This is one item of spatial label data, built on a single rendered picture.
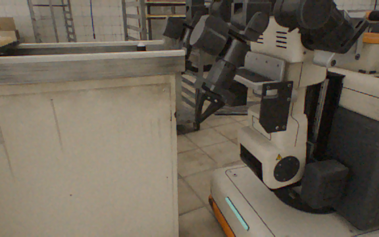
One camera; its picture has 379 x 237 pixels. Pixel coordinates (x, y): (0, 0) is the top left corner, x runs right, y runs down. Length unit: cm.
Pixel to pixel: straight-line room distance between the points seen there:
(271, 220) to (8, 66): 97
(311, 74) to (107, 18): 446
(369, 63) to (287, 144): 37
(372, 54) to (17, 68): 104
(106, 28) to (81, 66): 435
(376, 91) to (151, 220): 84
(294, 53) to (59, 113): 67
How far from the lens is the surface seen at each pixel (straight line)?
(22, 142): 87
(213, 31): 58
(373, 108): 101
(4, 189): 95
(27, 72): 81
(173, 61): 81
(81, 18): 507
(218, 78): 60
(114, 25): 516
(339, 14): 74
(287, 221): 114
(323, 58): 76
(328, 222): 119
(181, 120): 227
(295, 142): 97
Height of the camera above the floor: 101
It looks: 22 degrees down
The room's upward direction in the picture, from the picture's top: straight up
